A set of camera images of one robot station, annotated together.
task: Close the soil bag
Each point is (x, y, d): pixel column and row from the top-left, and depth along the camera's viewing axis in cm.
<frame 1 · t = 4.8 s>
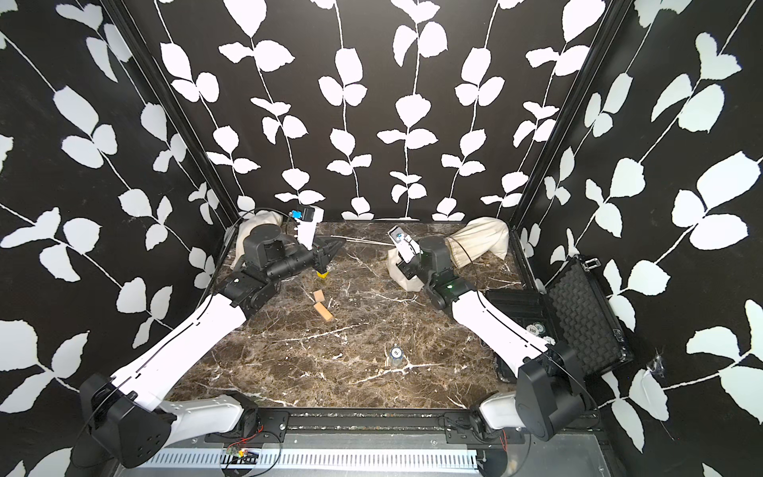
left hand: (340, 232, 69), fingers closed
right hand: (404, 239, 82), fingers closed
cream cloth drawstring soil bag: (412, 284, 91), point 11 cm above the table
small wooden block: (319, 296, 98), point 3 cm above the table
long wooden block: (323, 311, 97), on the table
small clear glass jar: (396, 357, 81), point 7 cm above the table

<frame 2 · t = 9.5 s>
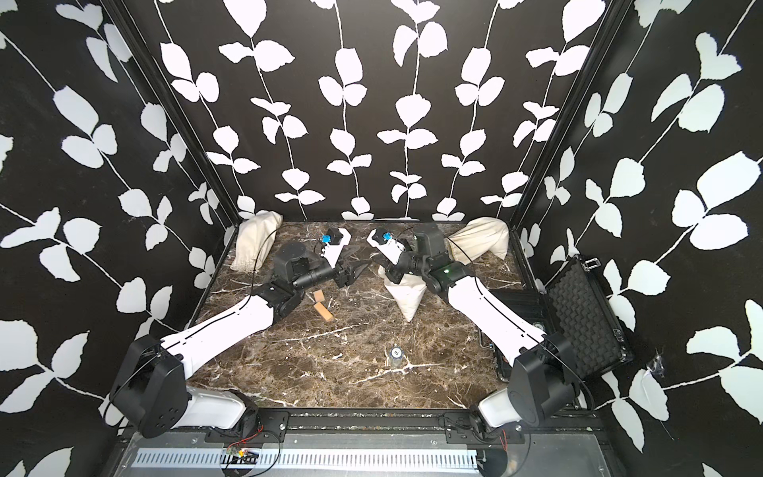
left hand: (364, 249, 75), fingers open
right hand: (370, 250, 77), fingers closed
cream cloth drawstring soil bag: (407, 293, 92), point 9 cm above the table
the other named things where they were.

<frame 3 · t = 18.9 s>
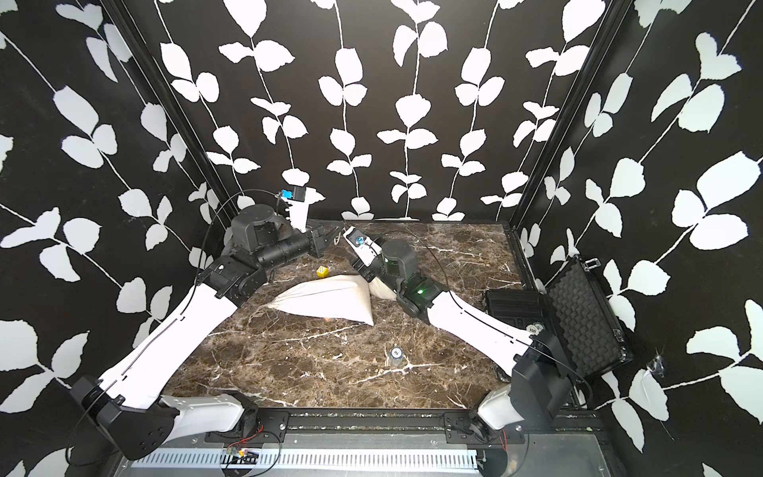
left hand: (341, 220, 64), fingers closed
right hand: (354, 236, 74), fingers open
cream cloth drawstring soil bag: (343, 297, 90), point 10 cm above the table
yellow die: (322, 271, 104), point 3 cm above the table
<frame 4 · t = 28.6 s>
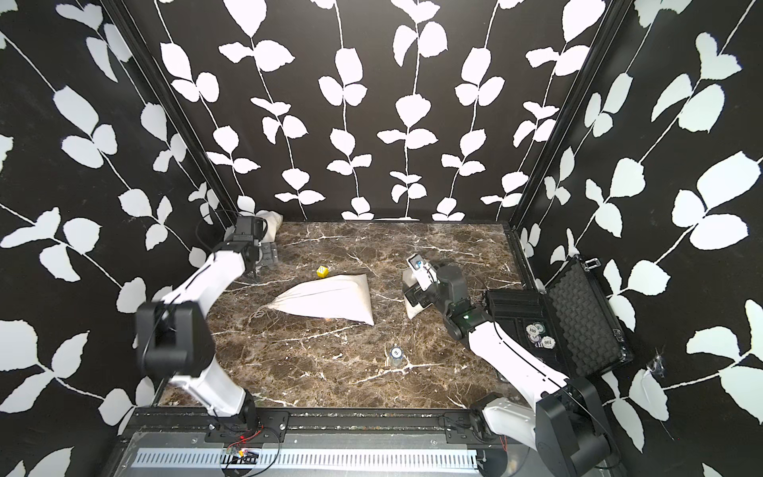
left hand: (256, 248, 92), fingers open
right hand: (416, 266, 83), fingers open
